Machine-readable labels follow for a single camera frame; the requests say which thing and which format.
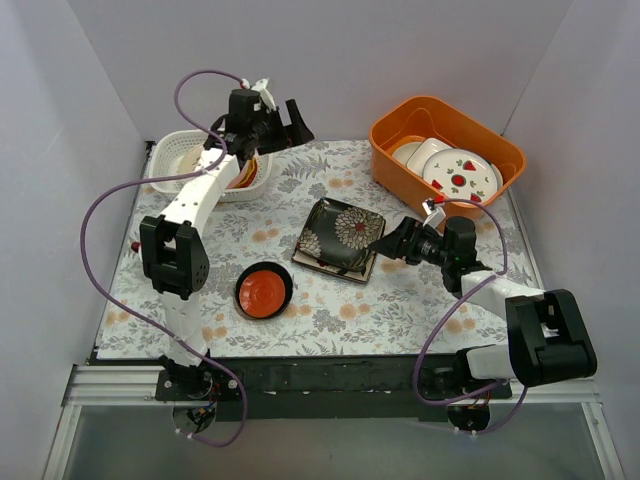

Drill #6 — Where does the yellow polka dot plate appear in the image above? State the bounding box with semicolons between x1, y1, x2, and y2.
228;156;259;189

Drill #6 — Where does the dark square patterned plate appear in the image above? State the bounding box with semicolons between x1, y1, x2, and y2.
296;197;386;270

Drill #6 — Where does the cream square flower plate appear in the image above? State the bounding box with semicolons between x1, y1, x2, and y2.
291;247;376;284

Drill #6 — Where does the pink and cream plate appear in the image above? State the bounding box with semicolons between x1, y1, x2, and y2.
176;146;203;175

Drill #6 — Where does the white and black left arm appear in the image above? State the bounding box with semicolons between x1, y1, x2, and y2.
140;83;315;400

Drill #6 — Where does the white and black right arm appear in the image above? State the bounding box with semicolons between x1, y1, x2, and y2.
370;216;597;398

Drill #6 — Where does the white round plate in bin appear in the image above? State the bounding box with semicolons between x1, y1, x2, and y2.
392;142;422;165

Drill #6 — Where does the orange plastic bin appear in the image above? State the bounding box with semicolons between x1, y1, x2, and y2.
369;96;527;219

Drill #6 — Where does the white plate with strawberries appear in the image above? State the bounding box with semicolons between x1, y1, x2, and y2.
422;149;503;203

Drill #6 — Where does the white square dish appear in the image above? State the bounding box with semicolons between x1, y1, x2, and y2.
405;137;451;175

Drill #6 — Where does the white perforated plastic basket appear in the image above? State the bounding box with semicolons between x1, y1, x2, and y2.
149;130;273;203

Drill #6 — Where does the black bowl with red interior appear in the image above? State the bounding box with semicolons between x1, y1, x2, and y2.
234;261;293;320

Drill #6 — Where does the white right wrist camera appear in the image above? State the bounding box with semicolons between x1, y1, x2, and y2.
422;199;446;229

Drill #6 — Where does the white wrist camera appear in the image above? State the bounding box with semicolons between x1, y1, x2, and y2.
241;77;276;111
422;199;446;229

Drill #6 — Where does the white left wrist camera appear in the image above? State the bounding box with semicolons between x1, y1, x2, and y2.
241;77;276;111

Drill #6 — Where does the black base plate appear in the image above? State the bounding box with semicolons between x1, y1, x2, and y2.
155;354;488;421

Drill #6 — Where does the aluminium frame rail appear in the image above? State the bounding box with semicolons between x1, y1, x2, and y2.
41;363;166;480

